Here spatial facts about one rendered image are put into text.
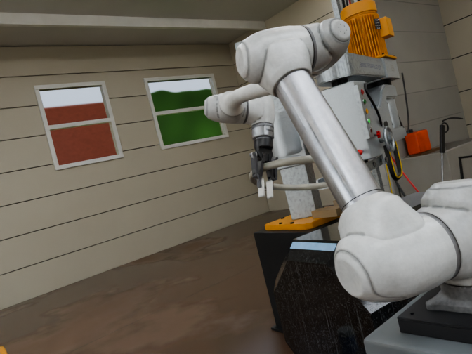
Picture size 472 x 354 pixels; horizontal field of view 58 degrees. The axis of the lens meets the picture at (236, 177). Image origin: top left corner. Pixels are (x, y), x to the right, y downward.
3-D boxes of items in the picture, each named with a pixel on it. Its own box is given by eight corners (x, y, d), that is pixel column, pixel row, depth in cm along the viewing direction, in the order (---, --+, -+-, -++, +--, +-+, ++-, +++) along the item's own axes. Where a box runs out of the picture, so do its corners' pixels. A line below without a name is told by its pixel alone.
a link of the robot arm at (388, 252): (477, 267, 82) (385, 305, 75) (431, 291, 96) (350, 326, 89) (303, 8, 116) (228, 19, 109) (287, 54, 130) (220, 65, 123)
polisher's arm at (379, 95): (381, 157, 303) (366, 90, 302) (415, 151, 290) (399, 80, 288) (345, 174, 244) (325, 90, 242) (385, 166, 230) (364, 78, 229)
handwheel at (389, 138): (381, 153, 247) (374, 128, 247) (398, 149, 241) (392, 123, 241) (373, 156, 235) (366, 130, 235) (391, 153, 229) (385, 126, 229)
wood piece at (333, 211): (312, 218, 288) (310, 211, 287) (321, 214, 294) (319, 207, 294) (337, 217, 273) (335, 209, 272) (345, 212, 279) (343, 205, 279)
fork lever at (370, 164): (358, 168, 260) (356, 161, 260) (390, 162, 249) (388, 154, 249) (311, 191, 205) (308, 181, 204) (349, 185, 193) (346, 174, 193)
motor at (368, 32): (357, 71, 307) (344, 17, 306) (401, 57, 289) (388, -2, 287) (343, 70, 284) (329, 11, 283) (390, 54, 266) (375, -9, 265)
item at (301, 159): (286, 195, 215) (286, 189, 216) (383, 178, 186) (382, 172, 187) (225, 178, 177) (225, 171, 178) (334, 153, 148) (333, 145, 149)
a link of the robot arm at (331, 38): (322, 37, 132) (283, 43, 128) (352, 3, 115) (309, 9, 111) (335, 76, 131) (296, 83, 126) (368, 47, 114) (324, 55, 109)
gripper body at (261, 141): (261, 135, 166) (262, 157, 164) (277, 139, 171) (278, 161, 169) (248, 140, 172) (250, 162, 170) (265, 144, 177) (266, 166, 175)
